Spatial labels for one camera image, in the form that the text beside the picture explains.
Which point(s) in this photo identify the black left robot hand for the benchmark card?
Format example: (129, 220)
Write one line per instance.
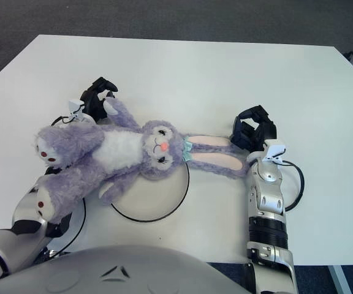
(95, 102)

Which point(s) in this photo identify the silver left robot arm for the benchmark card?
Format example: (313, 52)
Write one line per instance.
(20, 220)

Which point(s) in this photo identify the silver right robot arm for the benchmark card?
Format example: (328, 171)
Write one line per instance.
(267, 196)

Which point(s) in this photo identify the white table leg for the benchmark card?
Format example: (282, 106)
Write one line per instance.
(339, 278)

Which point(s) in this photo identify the purple plush bunny doll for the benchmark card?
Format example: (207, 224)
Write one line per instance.
(118, 150)

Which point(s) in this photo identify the white plate with black rim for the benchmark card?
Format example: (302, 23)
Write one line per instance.
(158, 196)

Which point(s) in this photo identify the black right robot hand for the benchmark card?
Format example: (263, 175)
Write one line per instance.
(256, 131)

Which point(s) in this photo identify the grey robot torso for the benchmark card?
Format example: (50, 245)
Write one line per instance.
(103, 269)

